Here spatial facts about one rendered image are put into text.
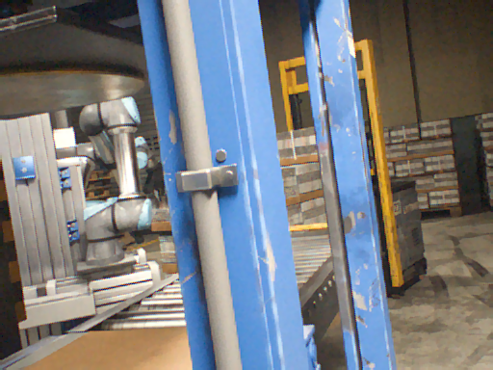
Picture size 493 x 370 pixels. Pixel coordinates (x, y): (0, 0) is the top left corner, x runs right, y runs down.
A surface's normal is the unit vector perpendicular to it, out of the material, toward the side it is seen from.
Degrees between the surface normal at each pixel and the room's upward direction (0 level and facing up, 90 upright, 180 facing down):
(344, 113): 90
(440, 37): 90
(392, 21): 90
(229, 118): 90
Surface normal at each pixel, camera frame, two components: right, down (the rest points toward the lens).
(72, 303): 0.28, 0.01
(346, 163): -0.32, 0.10
